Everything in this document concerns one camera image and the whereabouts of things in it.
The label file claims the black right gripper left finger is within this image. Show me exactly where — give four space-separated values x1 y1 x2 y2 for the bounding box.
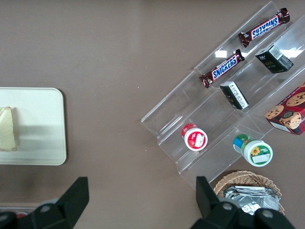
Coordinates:
0 176 90 229

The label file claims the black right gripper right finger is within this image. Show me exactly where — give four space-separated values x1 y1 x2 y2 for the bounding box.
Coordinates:
190 176 296 229

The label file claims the white triangular sandwich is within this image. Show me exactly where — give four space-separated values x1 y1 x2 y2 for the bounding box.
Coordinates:
0 106 18 152

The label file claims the woven wicker basket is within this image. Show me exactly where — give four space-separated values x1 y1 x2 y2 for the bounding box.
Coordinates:
213 170 285 216

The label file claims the cream rectangular tray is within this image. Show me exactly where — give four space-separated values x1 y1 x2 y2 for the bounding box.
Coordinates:
0 87 67 166

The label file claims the silver foil packet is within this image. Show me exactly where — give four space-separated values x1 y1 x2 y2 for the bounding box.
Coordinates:
223 186 282 216

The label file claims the clear container with red items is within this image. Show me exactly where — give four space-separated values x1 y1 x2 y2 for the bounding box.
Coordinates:
0 207 39 219

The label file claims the green lidded yogurt cup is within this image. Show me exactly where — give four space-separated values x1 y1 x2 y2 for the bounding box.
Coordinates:
233 134 274 167

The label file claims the red lidded yogurt cup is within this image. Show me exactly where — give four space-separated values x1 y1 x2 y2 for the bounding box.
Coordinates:
181 123 208 152

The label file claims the clear acrylic tiered shelf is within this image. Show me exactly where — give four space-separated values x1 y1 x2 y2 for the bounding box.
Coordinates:
140 0 305 191

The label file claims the small black carton box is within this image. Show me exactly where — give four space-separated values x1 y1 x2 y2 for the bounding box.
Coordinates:
219 81 250 111

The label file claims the red cookie box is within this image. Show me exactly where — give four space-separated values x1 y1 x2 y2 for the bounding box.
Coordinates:
264 82 305 136

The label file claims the short Snickers bar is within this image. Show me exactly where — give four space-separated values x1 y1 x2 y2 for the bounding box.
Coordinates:
199 49 245 89

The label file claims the large black carton box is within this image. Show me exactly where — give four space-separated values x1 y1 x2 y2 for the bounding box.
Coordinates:
254 45 295 74

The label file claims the long Snickers bar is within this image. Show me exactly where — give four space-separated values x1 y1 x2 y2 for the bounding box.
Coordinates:
238 7 291 48

